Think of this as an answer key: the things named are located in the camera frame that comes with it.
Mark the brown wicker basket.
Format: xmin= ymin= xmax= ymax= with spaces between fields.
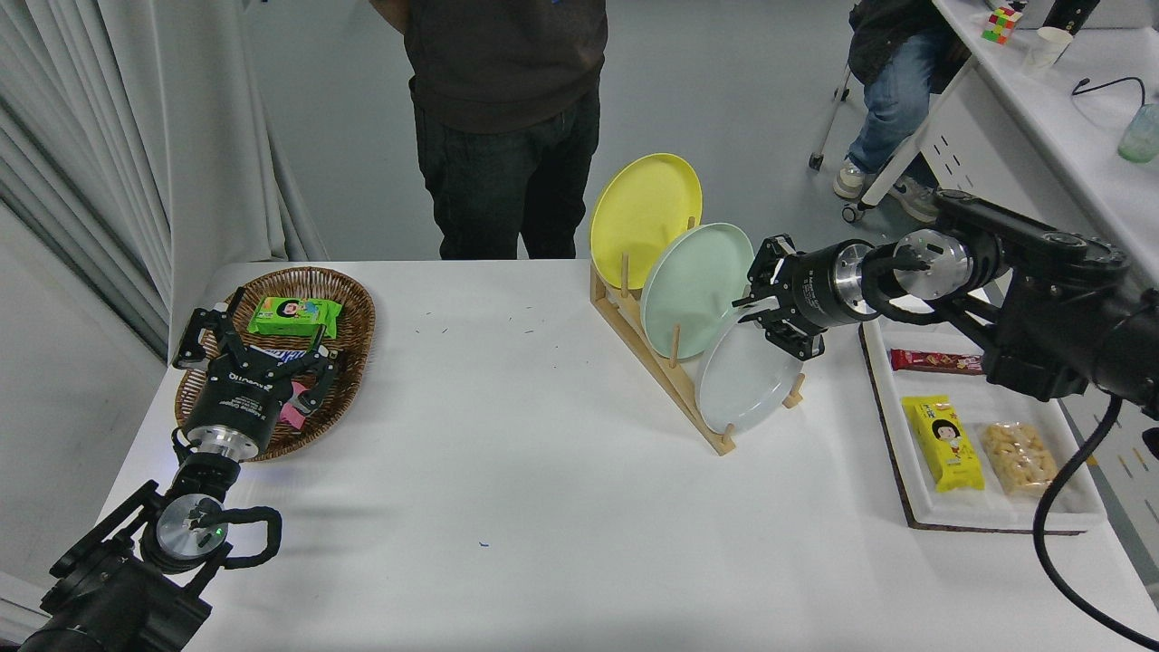
xmin=174 ymin=266 xmax=377 ymax=463

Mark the white perforated desk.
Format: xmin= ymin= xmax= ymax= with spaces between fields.
xmin=919 ymin=0 xmax=1159 ymax=580

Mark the black object on desk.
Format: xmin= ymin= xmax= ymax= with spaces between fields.
xmin=1041 ymin=0 xmax=1101 ymax=37

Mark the yellow snack pack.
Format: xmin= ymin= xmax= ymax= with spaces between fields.
xmin=900 ymin=396 xmax=986 ymax=494

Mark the standing person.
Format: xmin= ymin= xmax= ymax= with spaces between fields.
xmin=367 ymin=0 xmax=608 ymax=262

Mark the grey plate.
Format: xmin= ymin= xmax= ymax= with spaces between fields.
xmin=695 ymin=303 xmax=807 ymax=436

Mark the pale green glass cup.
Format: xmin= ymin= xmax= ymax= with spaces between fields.
xmin=1116 ymin=101 xmax=1159 ymax=164

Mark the black desk cable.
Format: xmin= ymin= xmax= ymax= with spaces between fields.
xmin=1071 ymin=76 xmax=1147 ymax=105

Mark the seated person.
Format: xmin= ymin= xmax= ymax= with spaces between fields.
xmin=831 ymin=0 xmax=972 ymax=225

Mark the white rectangular tray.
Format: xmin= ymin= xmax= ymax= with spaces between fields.
xmin=860 ymin=312 xmax=1107 ymax=533

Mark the white paper cup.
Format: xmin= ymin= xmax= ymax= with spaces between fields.
xmin=1020 ymin=26 xmax=1074 ymax=75

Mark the colourful puzzle cube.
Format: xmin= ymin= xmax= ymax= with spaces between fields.
xmin=981 ymin=5 xmax=1024 ymax=44

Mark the green snack pack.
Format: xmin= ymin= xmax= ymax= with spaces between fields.
xmin=247 ymin=295 xmax=343 ymax=340

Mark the pink snack packet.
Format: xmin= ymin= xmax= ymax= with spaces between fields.
xmin=279 ymin=380 xmax=320 ymax=428

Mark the white wheeled chair frame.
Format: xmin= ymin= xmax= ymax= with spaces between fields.
xmin=808 ymin=53 xmax=974 ymax=225

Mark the clear bag of crackers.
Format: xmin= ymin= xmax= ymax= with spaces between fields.
xmin=981 ymin=421 xmax=1067 ymax=501

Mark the wooden plate rack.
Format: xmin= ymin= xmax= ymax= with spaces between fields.
xmin=589 ymin=216 xmax=807 ymax=456

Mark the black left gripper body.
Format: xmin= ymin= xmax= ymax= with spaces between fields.
xmin=184 ymin=349 xmax=314 ymax=437

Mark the mint green plate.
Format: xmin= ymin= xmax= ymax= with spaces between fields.
xmin=640 ymin=223 xmax=755 ymax=360

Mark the yellow plate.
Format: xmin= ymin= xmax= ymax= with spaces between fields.
xmin=589 ymin=152 xmax=704 ymax=291

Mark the red snack bar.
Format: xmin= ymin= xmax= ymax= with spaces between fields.
xmin=889 ymin=349 xmax=986 ymax=376

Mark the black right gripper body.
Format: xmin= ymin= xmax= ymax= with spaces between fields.
xmin=770 ymin=243 xmax=848 ymax=335

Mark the grey curtain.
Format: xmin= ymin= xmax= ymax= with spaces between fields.
xmin=0 ymin=0 xmax=329 ymax=363

